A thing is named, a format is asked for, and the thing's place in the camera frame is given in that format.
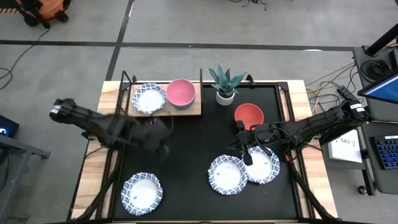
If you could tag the snake plant in white pot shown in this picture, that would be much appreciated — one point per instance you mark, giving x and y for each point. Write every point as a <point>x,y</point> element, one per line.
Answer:
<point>225,99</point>

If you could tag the black device with blue light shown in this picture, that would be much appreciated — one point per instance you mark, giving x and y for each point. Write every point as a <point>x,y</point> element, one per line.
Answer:
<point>7,126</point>

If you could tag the red-orange plastic bowl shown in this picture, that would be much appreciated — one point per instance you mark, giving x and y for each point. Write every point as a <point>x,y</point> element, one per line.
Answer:
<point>250,113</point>

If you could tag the pink plastic bowl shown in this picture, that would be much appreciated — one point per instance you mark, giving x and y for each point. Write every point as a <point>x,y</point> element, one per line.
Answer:
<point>181,92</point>

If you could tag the grey computer desk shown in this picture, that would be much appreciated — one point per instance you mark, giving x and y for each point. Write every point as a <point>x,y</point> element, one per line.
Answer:
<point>384,183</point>

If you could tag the black pole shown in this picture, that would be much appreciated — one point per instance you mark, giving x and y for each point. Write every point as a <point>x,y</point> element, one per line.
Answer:
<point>382,40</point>

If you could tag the black power adapter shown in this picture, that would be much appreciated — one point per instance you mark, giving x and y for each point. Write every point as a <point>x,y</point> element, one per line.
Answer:
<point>343,91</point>

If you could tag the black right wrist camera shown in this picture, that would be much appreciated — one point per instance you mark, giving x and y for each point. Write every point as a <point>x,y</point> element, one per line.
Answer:
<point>266,132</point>

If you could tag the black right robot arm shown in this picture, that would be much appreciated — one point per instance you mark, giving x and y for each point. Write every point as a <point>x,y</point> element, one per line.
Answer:
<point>323,124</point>

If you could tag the grey metal cart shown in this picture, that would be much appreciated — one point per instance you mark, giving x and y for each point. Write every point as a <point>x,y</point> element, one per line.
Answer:
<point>28,149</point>

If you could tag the blue patterned paper bowl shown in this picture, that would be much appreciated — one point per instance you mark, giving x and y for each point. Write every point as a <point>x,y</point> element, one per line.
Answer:
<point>141,194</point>
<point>227,175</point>
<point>149,99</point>
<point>264,166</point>

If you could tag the black caster wheel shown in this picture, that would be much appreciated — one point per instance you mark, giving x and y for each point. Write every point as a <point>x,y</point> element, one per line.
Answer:
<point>362,190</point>

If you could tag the computer monitor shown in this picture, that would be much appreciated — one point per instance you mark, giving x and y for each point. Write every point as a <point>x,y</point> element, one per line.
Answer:
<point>384,90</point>

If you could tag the orange shop vacuum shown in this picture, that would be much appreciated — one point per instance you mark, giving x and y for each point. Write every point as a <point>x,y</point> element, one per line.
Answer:
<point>49,7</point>

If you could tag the black keyboard with blue keys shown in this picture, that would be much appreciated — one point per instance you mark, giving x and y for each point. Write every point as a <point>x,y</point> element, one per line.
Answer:
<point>387,152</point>

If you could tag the black table mat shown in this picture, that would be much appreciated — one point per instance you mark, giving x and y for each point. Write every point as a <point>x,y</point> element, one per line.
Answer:
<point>192,155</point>

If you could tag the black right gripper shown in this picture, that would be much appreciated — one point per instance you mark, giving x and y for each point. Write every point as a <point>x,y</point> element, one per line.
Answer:
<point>247,140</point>

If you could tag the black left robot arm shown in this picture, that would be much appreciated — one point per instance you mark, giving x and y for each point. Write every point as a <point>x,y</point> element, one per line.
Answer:
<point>93,124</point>

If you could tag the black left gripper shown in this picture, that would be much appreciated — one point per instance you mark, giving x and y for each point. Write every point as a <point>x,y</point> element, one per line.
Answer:
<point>155,133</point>

